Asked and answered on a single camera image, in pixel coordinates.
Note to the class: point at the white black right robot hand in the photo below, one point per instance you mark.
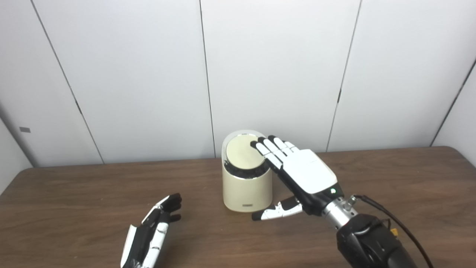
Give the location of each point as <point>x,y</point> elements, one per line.
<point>312,171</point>

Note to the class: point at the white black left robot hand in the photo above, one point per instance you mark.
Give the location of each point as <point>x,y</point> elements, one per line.
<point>143,238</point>

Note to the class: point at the cream round bin lid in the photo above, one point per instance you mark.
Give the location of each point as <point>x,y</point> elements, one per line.
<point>241,154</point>

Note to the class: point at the black bin liner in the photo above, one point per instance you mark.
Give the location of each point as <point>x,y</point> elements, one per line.
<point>245,173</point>

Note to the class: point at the cream-colored round bin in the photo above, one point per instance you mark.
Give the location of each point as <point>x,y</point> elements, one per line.
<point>245,193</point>

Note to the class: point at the small grey wall tag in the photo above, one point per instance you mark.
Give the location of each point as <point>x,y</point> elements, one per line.
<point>25,129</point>

